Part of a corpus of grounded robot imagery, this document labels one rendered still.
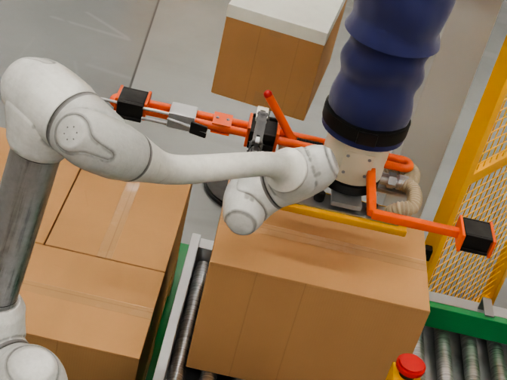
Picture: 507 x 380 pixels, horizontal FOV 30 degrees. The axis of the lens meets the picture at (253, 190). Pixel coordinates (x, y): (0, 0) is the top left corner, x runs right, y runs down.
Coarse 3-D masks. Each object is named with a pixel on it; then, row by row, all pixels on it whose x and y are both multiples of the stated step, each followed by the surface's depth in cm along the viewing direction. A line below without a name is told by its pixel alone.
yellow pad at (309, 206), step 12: (324, 192) 246; (300, 204) 245; (312, 204) 245; (324, 204) 246; (312, 216) 245; (324, 216) 245; (336, 216) 244; (348, 216) 245; (360, 216) 245; (372, 228) 245; (384, 228) 245; (396, 228) 245
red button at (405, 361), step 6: (402, 354) 222; (408, 354) 221; (414, 354) 222; (396, 360) 220; (402, 360) 219; (408, 360) 220; (414, 360) 220; (420, 360) 221; (396, 366) 219; (402, 366) 218; (408, 366) 218; (414, 366) 219; (420, 366) 219; (402, 372) 218; (408, 372) 217; (414, 372) 217; (420, 372) 218; (408, 378) 220
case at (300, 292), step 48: (240, 240) 259; (288, 240) 263; (336, 240) 268; (384, 240) 272; (240, 288) 253; (288, 288) 251; (336, 288) 250; (384, 288) 254; (192, 336) 264; (240, 336) 262; (288, 336) 261; (336, 336) 259; (384, 336) 257
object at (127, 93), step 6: (120, 90) 247; (126, 90) 248; (132, 90) 248; (138, 90) 249; (120, 96) 245; (126, 96) 245; (132, 96) 246; (138, 96) 247; (144, 96) 247; (150, 96) 248; (138, 102) 244; (144, 102) 245; (114, 108) 245; (144, 114) 246; (144, 120) 247
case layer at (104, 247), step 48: (0, 144) 342; (96, 192) 330; (144, 192) 336; (48, 240) 305; (96, 240) 310; (144, 240) 315; (48, 288) 287; (96, 288) 291; (144, 288) 296; (48, 336) 271; (96, 336) 275; (144, 336) 278
